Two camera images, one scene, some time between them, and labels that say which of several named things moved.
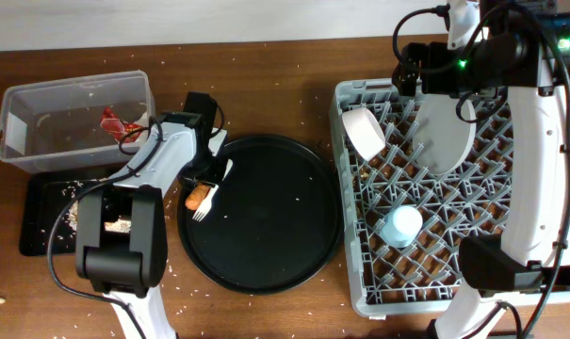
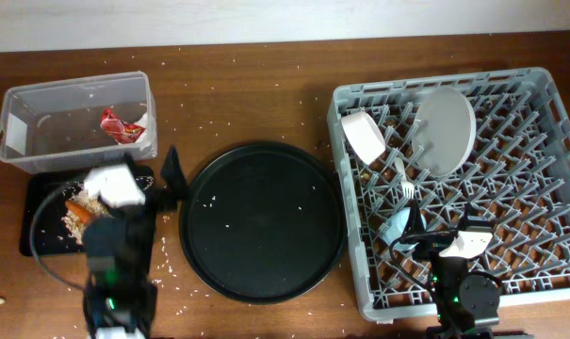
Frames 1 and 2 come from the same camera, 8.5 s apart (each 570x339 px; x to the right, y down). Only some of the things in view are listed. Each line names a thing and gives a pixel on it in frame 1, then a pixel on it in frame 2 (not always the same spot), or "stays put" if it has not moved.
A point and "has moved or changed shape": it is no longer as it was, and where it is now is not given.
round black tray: (274, 220) stays put
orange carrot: (196, 196) has moved or changed shape
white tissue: (143, 121) stays put
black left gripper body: (208, 169) → (162, 198)
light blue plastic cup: (401, 226) stays put
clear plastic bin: (74, 121) stays put
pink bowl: (364, 132) stays put
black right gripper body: (445, 74) → (431, 247)
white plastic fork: (206, 203) → (407, 185)
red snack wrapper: (114, 125) stays put
